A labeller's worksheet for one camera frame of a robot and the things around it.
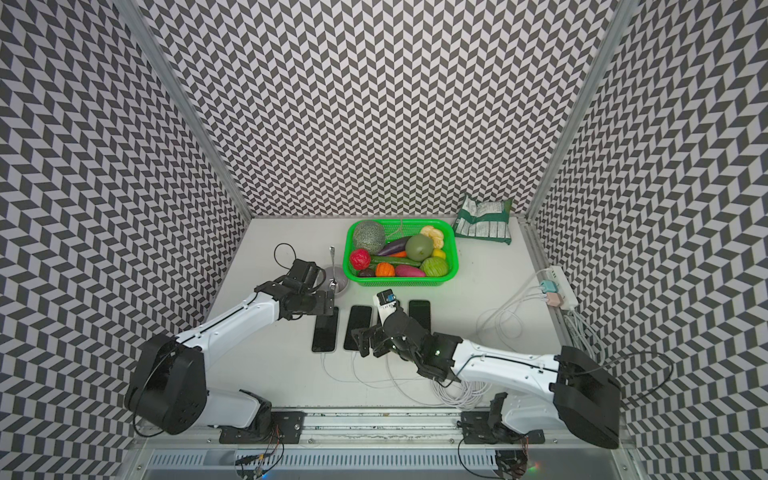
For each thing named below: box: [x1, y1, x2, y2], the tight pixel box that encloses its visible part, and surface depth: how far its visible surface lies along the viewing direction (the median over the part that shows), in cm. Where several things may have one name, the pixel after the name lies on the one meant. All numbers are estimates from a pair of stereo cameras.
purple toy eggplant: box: [378, 236, 412, 256], surface depth 104 cm
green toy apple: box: [405, 234, 434, 262], surface depth 102 cm
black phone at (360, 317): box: [343, 305, 372, 351], surface depth 94 cm
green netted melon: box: [354, 220, 386, 256], surface depth 98 cm
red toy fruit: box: [350, 248, 371, 270], surface depth 96 cm
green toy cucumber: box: [370, 255, 422, 267], surface depth 101 cm
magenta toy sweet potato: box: [395, 264, 426, 277], surface depth 98 cm
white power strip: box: [546, 265, 579, 309], surface depth 98 cm
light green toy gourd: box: [420, 256, 449, 277], surface depth 96 cm
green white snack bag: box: [453, 194, 513, 245], surface depth 111 cm
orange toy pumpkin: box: [375, 262, 395, 277], surface depth 98 cm
